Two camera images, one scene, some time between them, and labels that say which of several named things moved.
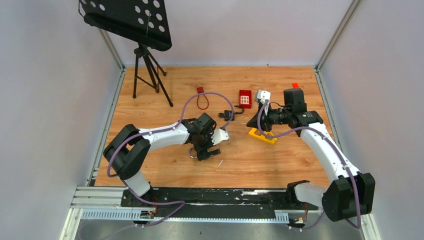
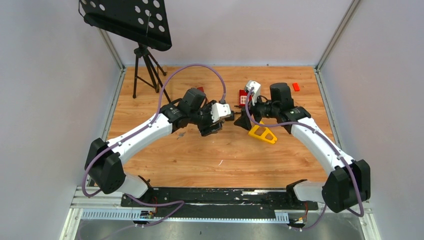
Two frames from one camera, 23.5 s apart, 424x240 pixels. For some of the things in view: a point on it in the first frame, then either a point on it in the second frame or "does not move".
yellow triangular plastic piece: x=262 y=137 does not move
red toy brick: x=245 y=98 does not move
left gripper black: x=203 y=153 → x=207 y=129
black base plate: x=214 y=203 does not move
